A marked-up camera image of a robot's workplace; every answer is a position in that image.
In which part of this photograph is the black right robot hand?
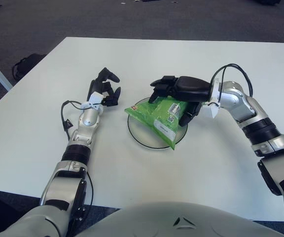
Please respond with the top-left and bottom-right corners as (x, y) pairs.
(148, 75), (213, 127)

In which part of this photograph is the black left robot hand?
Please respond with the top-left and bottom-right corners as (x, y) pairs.
(87, 67), (122, 107)

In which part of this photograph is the green snack bag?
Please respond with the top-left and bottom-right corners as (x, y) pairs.
(124, 96), (191, 151)

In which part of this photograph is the white plate with black rim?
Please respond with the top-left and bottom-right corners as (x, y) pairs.
(127, 97), (189, 150)

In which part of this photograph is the black bag on floor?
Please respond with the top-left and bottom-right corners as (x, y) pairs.
(11, 53), (46, 80)

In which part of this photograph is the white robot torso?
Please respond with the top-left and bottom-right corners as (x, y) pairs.
(75, 202), (284, 237)

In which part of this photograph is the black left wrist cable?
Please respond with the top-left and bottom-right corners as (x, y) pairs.
(61, 100), (101, 133)

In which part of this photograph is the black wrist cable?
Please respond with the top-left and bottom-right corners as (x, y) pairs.
(210, 63), (253, 104)
(61, 100), (101, 133)

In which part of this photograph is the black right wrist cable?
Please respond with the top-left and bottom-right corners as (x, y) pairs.
(210, 63), (253, 104)

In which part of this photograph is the thin black elbow cable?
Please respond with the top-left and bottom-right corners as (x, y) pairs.
(85, 170), (95, 205)

